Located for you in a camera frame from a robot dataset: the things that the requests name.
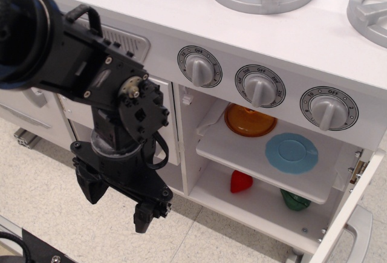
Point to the left grey stove knob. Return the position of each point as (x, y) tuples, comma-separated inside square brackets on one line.
[(199, 66)]

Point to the white toy kitchen body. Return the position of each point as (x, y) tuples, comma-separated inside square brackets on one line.
[(312, 46)]

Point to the grey vent grille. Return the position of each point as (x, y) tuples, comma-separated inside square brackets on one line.
[(139, 46)]

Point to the grey right stove burner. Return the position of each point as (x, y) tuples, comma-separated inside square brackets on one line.
[(368, 17)]

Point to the white left cabinet door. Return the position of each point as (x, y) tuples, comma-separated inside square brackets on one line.
[(48, 122)]

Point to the grey oven door handle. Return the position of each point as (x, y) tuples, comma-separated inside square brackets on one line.
[(354, 241)]

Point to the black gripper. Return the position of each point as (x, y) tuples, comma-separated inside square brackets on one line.
[(129, 175)]

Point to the blue plastic plate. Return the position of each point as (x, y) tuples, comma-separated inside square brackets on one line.
[(291, 153)]

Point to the orange plastic bowl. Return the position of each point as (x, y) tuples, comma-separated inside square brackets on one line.
[(248, 123)]

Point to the middle grey stove knob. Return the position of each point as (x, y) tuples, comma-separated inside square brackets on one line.
[(260, 86)]

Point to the grey stove knob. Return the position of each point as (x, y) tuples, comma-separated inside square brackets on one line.
[(329, 109), (199, 66), (260, 86)]

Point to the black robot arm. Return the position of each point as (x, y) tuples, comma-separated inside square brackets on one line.
[(67, 54)]

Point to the red toy pepper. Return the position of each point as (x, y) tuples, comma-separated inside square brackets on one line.
[(240, 181)]

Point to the green toy vegetable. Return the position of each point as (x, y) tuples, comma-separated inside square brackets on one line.
[(294, 202)]

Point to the right grey stove knob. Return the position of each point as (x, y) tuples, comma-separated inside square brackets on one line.
[(329, 109)]

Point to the white oven door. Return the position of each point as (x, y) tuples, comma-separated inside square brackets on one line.
[(336, 228)]

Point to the white oven shelf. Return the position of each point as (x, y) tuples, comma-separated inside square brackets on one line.
[(247, 154)]

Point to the grey left door handle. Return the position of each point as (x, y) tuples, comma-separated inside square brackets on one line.
[(35, 98)]

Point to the aluminium frame rail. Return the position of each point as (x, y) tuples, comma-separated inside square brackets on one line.
[(26, 138)]

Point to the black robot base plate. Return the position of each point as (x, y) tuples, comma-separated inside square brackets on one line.
[(33, 250)]

